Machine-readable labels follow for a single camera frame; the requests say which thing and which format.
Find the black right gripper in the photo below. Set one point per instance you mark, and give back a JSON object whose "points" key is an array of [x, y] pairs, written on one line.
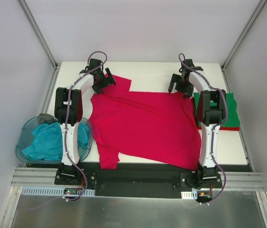
{"points": [[179, 83]]}

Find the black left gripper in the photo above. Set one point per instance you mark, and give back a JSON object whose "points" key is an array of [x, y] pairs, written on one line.
{"points": [[105, 81]]}

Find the magenta t shirt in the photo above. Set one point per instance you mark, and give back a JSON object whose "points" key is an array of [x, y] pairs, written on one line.
{"points": [[151, 125]]}

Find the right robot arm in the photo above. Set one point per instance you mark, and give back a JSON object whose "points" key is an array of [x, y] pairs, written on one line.
{"points": [[212, 111]]}

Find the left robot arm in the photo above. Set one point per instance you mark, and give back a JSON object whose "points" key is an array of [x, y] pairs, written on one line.
{"points": [[69, 105]]}

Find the folded green t shirt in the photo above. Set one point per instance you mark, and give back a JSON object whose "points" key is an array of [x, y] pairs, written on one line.
{"points": [[228, 111]]}

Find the grey cloth in basket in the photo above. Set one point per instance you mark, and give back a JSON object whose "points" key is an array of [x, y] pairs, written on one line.
{"points": [[46, 119]]}

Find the folded red t shirt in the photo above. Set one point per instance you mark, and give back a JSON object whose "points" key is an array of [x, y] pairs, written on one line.
{"points": [[230, 129]]}

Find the teal t shirt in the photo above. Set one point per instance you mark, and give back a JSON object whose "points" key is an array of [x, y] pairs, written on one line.
{"points": [[47, 143]]}

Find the translucent blue plastic basket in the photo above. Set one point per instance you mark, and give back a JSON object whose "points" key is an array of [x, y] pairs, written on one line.
{"points": [[26, 139]]}

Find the left aluminium frame post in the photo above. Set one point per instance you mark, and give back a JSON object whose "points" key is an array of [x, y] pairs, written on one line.
{"points": [[37, 32]]}

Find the aluminium frame post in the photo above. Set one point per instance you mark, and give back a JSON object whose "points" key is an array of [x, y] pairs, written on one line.
{"points": [[37, 32], [245, 31]]}

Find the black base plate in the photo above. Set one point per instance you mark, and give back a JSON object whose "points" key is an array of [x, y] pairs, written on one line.
{"points": [[139, 180]]}

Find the right aluminium frame post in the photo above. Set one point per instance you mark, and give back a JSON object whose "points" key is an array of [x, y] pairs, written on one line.
{"points": [[245, 31]]}

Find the right white cable duct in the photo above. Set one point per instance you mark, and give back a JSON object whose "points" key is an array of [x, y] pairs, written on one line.
{"points": [[189, 195]]}

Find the white cable duct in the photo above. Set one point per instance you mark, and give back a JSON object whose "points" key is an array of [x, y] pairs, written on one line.
{"points": [[189, 195], [56, 191]]}

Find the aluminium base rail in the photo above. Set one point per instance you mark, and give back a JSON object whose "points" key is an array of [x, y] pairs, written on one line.
{"points": [[45, 177]]}

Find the left white cable duct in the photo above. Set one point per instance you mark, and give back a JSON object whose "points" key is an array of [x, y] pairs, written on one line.
{"points": [[56, 191]]}

